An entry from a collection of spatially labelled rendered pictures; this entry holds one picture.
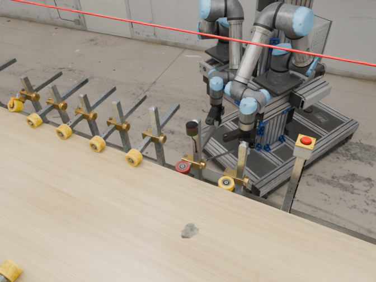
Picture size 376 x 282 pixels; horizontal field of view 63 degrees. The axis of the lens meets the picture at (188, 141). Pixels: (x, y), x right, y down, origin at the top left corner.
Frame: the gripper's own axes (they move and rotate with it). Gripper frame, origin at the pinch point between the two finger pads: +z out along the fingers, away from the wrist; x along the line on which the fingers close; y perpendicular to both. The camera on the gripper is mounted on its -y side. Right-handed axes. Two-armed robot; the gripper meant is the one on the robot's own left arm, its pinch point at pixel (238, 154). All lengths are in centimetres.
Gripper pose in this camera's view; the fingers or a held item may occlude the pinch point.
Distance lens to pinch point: 167.0
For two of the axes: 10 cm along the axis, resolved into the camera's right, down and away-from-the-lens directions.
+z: 0.5, 7.2, 6.9
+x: 1.2, -6.9, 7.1
